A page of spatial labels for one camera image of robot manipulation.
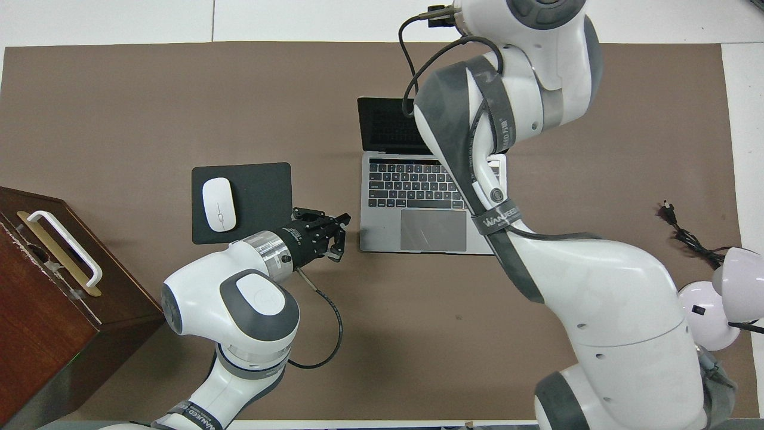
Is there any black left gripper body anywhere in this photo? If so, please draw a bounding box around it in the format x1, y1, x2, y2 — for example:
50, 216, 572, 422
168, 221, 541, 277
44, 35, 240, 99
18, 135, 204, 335
279, 207, 332, 269

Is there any brown table mat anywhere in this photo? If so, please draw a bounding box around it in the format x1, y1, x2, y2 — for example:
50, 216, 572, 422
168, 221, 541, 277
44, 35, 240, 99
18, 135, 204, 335
0, 41, 744, 422

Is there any black lamp power cable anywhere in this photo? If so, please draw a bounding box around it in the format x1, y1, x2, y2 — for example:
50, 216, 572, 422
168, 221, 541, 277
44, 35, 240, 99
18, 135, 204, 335
658, 202, 726, 269

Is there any white computer mouse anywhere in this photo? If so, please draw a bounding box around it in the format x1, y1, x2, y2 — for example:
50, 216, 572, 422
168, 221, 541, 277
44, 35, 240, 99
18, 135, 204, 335
202, 177, 237, 232

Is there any white desk lamp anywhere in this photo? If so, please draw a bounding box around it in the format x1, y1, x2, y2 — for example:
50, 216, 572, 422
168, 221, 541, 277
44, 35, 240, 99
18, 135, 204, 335
677, 247, 764, 352

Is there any white box handle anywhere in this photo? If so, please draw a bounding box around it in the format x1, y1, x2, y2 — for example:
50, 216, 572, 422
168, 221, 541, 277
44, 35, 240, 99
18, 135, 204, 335
27, 210, 103, 288

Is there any black mouse pad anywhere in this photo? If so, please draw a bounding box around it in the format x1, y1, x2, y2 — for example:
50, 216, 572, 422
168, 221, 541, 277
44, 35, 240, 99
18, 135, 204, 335
191, 162, 293, 245

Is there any dark brown wooden box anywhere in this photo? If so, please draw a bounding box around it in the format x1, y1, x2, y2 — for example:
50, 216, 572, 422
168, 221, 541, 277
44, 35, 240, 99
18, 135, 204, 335
0, 186, 170, 426

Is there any silver grey laptop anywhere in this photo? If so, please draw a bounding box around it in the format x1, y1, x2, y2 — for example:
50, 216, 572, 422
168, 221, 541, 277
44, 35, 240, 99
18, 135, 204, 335
357, 97, 508, 256

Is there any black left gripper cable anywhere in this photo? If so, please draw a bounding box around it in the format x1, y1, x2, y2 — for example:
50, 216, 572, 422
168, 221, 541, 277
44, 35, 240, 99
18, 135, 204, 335
288, 268, 345, 370

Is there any brass handle plate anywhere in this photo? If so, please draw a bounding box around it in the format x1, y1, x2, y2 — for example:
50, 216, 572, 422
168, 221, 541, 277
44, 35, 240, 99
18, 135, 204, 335
16, 210, 102, 297

